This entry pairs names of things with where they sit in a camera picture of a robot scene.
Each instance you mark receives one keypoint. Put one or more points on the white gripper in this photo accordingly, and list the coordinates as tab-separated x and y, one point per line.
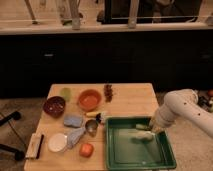
145	132

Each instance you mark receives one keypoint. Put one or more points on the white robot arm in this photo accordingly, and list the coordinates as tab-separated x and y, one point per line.
178	103

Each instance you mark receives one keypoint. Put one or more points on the green plastic tray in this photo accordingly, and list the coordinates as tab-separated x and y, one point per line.
125	151

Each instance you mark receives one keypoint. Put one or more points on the orange red pepper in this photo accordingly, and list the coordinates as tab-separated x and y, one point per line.
86	150

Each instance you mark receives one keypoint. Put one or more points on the orange bowl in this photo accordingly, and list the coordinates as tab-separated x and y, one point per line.
89	99

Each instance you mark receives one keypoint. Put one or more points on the grey blue cloth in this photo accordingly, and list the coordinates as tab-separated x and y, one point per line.
74	136

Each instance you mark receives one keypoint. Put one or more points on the blue sponge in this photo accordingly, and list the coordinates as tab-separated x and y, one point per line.
73	121

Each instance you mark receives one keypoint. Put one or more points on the small white plate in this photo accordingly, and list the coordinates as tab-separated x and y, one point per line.
57	142

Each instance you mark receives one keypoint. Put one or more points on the dark red bowl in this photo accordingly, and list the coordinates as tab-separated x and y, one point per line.
54	106

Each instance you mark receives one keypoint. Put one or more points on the white board eraser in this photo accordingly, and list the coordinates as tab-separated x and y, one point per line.
34	145

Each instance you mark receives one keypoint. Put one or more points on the yellow handled brush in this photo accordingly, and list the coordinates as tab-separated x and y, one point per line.
100	117

